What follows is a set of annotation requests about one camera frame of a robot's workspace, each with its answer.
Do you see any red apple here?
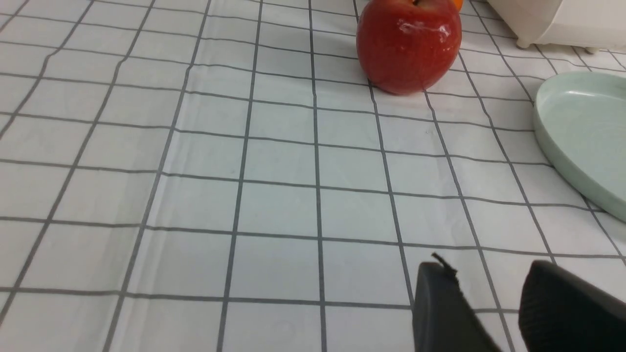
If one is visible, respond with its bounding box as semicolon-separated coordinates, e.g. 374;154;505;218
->
356;0;462;95

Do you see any cream white toaster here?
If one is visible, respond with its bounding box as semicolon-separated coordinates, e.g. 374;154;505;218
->
488;0;626;54

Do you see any pale green plate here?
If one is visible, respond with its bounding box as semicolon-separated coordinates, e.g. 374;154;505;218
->
534;71;626;221

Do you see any orange persimmon with green leaf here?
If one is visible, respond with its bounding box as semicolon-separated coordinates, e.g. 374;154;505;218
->
452;0;464;13

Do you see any white grid tablecloth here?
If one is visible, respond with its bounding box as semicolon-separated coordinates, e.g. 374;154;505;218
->
0;0;625;352

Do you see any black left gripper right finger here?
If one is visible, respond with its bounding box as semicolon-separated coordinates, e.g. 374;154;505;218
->
518;260;626;352

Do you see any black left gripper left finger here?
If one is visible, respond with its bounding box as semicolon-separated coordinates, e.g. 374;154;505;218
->
413;253;501;352

